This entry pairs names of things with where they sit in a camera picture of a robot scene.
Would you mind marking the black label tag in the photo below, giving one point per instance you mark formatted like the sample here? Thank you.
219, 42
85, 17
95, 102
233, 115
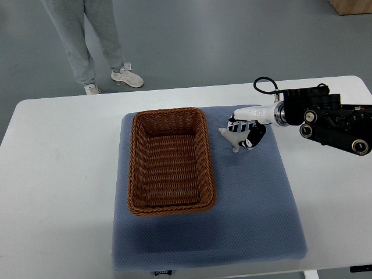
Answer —
163, 272

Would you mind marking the wooden box corner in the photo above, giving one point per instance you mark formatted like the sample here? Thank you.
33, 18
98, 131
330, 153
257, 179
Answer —
351, 7

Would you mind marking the white toy bear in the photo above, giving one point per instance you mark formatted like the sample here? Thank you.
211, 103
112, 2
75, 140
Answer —
236, 139

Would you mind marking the blue foam mat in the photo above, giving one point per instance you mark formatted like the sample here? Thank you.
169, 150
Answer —
255, 217

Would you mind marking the brown wicker basket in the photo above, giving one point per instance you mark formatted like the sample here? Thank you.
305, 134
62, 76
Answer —
170, 166

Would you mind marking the person in grey sweatpants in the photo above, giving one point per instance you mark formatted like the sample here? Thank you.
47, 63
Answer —
69, 17

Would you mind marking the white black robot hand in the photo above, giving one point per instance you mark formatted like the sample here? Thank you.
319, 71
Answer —
254, 119

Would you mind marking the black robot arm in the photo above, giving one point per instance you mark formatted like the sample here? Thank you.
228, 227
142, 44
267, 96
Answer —
321, 116

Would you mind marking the black table control panel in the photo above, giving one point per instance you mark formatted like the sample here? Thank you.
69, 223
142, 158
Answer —
359, 269

